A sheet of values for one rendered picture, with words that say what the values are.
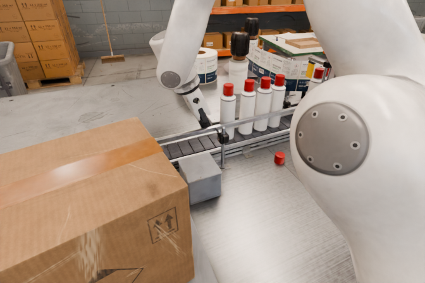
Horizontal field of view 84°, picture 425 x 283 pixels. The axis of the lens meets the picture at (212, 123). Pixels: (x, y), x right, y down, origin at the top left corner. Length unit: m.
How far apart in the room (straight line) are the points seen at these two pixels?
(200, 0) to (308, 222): 0.60
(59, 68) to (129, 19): 1.80
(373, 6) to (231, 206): 0.56
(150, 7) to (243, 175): 4.63
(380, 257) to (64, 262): 0.35
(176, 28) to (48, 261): 0.45
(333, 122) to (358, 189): 0.06
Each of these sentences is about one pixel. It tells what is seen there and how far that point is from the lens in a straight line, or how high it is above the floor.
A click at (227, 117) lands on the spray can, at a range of 0.79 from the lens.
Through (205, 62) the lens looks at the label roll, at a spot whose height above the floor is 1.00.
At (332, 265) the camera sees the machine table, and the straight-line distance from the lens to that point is 0.67.
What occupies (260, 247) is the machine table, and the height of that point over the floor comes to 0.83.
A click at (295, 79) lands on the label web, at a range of 1.16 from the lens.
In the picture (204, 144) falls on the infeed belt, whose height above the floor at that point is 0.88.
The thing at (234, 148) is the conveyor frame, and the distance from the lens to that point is 0.85.
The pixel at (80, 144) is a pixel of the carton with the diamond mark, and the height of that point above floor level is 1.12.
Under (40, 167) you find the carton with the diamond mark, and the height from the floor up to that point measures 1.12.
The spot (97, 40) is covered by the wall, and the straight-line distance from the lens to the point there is 5.34.
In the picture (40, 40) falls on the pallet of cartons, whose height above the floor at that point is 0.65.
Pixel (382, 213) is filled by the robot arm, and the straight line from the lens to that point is 0.26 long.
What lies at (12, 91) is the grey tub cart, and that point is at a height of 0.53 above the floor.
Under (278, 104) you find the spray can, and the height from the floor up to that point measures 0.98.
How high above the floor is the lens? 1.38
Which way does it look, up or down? 32 degrees down
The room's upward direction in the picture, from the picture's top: straight up
